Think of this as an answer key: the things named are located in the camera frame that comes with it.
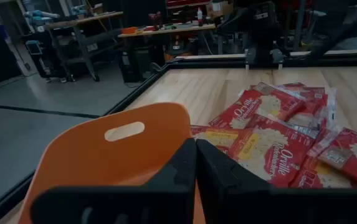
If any black diagonal frame strut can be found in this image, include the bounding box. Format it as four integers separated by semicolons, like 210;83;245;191
308;2;357;60

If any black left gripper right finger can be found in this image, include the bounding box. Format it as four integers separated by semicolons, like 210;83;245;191
196;139;357;224

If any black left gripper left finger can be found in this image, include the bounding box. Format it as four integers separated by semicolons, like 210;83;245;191
30;138;197;224

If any red Orville popcorn bag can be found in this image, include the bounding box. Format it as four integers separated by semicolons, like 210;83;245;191
290;155;357;189
317;127;357;189
190;124;246;154
227;114;320;188
276;82;329;128
208;82;306;130

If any small orange box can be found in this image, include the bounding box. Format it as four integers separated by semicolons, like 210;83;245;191
121;26;139;35

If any brown cardboard box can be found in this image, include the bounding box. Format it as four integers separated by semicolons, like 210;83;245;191
205;1;234;19

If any wooden workbench with clutter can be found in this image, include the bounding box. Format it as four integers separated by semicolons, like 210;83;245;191
117;23;217;82

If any orange plastic basket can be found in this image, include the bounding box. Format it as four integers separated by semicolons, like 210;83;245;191
17;102;207;224

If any wooden workbench with black legs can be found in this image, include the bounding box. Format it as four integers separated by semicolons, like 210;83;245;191
43;11;125;83

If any black computer tower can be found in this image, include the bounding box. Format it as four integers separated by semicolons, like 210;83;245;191
118;49;142;83

